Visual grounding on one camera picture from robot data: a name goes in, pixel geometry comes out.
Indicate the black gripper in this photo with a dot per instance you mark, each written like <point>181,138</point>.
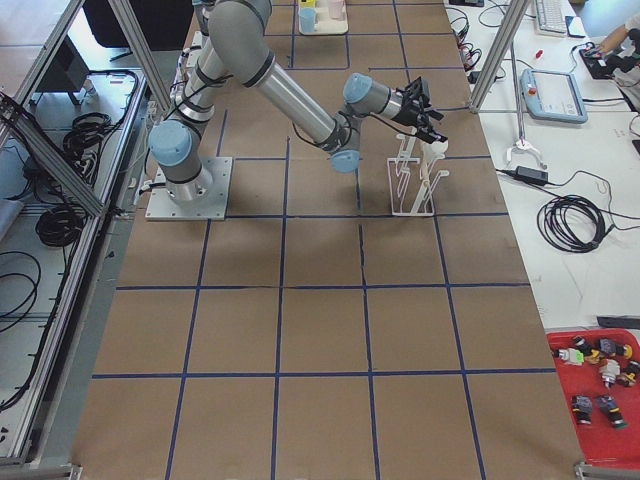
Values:
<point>404,114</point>

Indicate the white cup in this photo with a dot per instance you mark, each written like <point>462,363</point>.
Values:
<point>435,151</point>

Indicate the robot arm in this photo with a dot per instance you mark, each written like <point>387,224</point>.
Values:
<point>235,47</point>

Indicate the pink cup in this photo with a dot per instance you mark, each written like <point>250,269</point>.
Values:
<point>335,9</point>

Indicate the black power adapter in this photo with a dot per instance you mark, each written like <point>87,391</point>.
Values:
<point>531,176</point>

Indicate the blue teach pendant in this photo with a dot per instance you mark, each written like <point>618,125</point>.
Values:
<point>553,96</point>

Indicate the cream serving tray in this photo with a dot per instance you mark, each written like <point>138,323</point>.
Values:
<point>327,26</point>

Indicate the white keyboard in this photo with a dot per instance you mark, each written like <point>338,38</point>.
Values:
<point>549,17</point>

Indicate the red parts tray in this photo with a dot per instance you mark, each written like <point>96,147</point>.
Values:
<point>599,374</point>

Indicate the white wire cup rack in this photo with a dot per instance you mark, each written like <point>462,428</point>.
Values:
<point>412,179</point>

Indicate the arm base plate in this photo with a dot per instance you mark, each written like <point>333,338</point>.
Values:
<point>205,197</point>

